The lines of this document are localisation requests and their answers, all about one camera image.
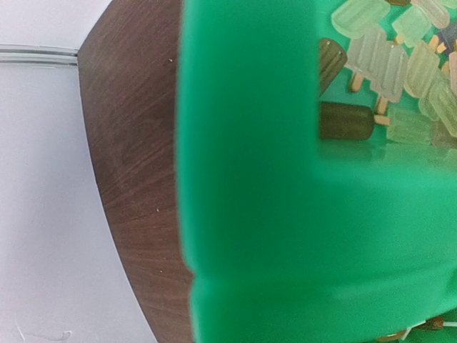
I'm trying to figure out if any left aluminium frame post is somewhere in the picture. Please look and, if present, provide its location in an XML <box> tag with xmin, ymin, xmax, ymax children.
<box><xmin>0</xmin><ymin>44</ymin><xmax>78</xmax><ymax>66</ymax></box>

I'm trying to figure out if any green candy bin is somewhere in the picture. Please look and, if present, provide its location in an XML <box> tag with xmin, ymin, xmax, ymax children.
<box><xmin>176</xmin><ymin>1</ymin><xmax>456</xmax><ymax>342</ymax></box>

